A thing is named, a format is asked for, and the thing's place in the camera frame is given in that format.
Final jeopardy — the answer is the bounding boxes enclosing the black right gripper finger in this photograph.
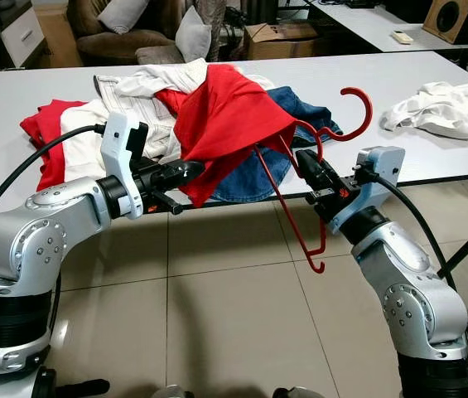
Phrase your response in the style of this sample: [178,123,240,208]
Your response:
[304,149,340,193]
[296,149,332,195]

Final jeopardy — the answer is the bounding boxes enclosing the red polo shirt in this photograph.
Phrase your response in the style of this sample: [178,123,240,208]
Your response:
[172,63,302,209]

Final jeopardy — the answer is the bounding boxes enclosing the red plastic hanger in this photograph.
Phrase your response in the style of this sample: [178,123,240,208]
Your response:
[253,85,375,275]

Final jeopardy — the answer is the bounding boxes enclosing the blue denim garment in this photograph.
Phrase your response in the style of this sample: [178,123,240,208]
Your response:
[209,85,344,205]

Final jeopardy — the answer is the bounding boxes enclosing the small red garment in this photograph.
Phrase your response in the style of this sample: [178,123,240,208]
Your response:
[152,86,191,119]

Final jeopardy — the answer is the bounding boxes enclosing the white stitched jeans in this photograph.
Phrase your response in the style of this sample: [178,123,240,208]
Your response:
[93,70,186,163]

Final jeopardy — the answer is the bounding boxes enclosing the cream white garment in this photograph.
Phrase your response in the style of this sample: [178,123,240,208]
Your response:
[56,98,176,185]

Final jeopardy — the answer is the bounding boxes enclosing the white t-shirt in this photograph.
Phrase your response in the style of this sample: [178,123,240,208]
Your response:
[116,58,276,99]

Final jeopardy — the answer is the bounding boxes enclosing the crumpled white garment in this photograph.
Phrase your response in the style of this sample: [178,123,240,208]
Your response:
[379,80,468,141]

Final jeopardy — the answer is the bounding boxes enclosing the light grey pillow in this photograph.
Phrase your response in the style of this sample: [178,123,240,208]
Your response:
[175,6,214,64]
[97,0,152,35]

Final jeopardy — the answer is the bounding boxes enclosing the brown cardboard box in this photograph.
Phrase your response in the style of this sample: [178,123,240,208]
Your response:
[244,22,320,61]

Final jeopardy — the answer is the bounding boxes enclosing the brown sofa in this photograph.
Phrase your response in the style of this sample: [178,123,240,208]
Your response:
[66,0,239,67]

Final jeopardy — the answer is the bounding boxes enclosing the white remote control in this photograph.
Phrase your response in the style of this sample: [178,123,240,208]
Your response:
[390,30,417,45]

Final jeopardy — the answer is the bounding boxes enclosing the white drawer cabinet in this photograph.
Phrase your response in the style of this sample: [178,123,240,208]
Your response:
[0,0,50,70]

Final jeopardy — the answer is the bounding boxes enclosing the robot right leg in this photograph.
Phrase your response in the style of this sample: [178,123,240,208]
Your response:
[273,385,327,398]

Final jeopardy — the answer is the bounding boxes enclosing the robot leg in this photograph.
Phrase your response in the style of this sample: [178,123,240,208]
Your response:
[273,385,327,398]
[149,384,195,398]

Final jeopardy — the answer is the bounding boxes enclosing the wooden speaker box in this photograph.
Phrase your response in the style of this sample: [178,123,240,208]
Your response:
[422,0,468,46]

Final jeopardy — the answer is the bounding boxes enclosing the robot left leg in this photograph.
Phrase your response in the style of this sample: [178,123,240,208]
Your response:
[149,384,195,398]

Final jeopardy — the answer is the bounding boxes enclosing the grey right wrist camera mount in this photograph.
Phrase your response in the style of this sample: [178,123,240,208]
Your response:
[330,146,407,235]

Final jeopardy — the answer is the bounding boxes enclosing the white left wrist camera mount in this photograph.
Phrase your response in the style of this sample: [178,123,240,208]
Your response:
[99,109,151,220]

